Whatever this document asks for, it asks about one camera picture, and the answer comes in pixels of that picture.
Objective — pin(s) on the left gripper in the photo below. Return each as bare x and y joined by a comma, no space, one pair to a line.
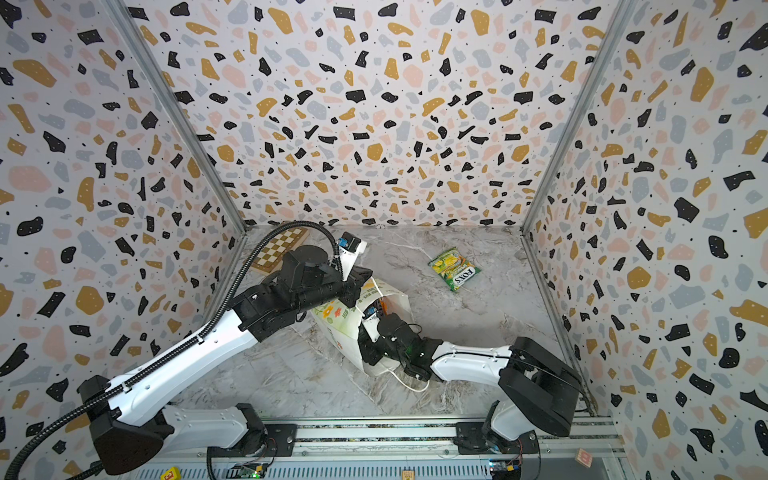
358,276

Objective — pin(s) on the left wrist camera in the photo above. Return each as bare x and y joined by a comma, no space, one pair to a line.
350,248

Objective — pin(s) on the yellow block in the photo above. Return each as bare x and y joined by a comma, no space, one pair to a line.
172,473

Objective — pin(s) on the white paper bag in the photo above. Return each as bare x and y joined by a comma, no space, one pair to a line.
340,325

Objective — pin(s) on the pink wooden block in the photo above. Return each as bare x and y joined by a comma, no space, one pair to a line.
584,458

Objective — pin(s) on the green Fox's candy packet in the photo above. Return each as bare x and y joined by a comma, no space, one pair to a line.
454,268

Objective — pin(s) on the green circuit board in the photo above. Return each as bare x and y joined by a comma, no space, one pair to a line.
252,470

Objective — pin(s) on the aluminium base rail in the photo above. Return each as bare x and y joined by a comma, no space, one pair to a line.
409,448

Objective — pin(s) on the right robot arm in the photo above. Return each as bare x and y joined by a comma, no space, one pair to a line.
542,392

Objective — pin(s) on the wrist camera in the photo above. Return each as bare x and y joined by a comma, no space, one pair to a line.
374,313
350,248

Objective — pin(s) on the wooden chessboard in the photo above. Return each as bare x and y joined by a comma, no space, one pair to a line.
271,256

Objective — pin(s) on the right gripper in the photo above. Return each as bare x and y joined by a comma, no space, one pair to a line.
372,335

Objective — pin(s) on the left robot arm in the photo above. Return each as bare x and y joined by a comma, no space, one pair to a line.
139,423

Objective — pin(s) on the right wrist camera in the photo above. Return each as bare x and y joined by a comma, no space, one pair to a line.
374,313

